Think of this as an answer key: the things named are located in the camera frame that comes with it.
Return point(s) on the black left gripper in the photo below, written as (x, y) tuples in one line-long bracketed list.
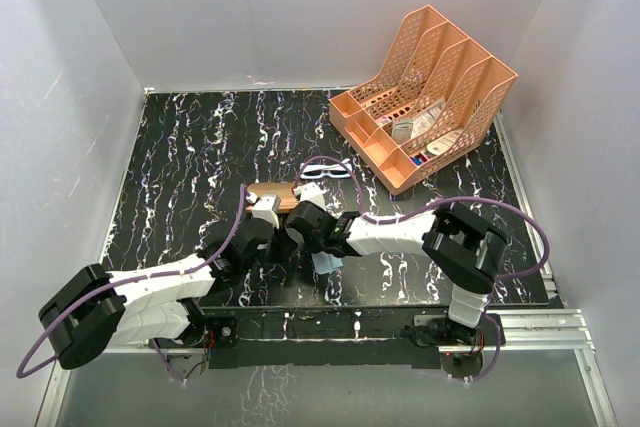
[(286, 245)]

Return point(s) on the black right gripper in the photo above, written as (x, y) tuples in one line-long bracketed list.
[(321, 210)]

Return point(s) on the light blue cleaning cloth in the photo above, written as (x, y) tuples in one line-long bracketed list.
[(324, 263)]

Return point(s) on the brown glasses case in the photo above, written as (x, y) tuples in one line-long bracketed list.
[(283, 190)]

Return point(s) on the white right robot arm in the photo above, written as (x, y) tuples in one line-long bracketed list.
[(467, 248)]

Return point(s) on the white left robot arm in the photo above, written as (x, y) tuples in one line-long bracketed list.
[(97, 308)]

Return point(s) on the white sunglasses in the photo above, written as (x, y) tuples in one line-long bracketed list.
[(316, 171)]

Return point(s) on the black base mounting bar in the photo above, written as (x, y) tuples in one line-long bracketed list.
[(347, 337)]

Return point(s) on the red and blue small items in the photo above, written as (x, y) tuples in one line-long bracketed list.
[(419, 159)]

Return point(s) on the grey folded pouch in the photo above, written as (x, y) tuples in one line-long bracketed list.
[(402, 130)]

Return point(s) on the white round disc item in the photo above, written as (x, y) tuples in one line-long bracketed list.
[(443, 143)]

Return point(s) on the peach plastic desk organizer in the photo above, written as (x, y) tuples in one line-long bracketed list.
[(435, 74)]

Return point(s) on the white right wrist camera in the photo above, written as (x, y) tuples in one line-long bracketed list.
[(310, 192)]

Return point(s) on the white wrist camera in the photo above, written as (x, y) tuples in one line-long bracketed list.
[(310, 192), (266, 208)]

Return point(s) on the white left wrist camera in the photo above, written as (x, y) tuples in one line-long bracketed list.
[(266, 208)]

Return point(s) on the aluminium frame rail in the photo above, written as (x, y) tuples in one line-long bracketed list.
[(545, 329)]

